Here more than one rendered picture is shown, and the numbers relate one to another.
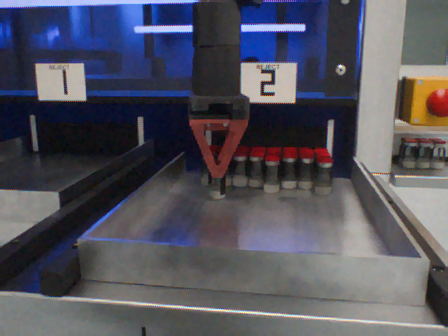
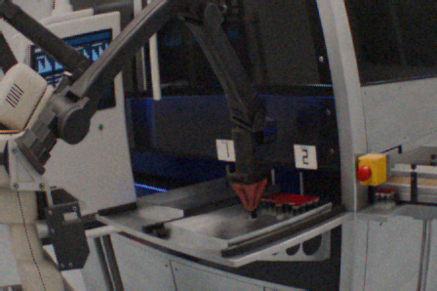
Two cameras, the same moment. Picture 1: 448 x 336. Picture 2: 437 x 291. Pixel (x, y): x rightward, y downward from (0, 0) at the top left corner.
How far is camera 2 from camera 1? 1.39 m
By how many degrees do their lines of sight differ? 45
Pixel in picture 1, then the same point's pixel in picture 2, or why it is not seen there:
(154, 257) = (178, 231)
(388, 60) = (348, 146)
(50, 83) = (221, 150)
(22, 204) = (175, 213)
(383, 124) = (350, 183)
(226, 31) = (240, 145)
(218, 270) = (189, 237)
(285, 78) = (311, 154)
